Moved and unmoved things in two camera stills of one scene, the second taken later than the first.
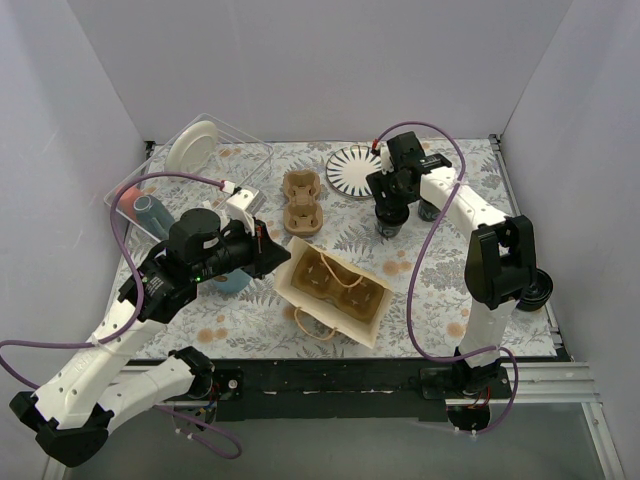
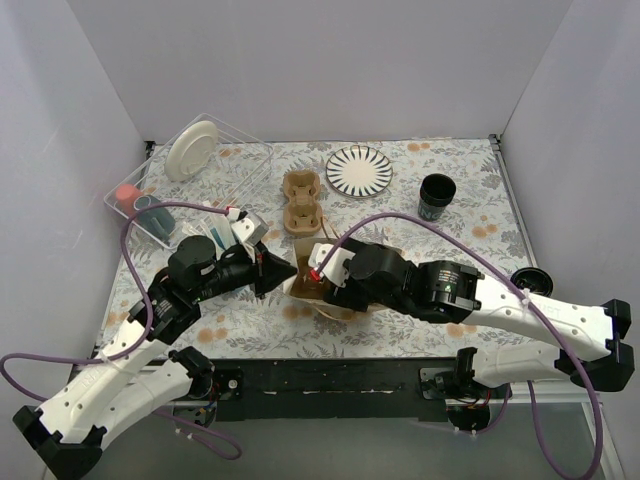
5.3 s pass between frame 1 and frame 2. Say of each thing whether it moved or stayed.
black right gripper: moved
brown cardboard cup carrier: stayed
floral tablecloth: stayed
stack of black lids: stayed
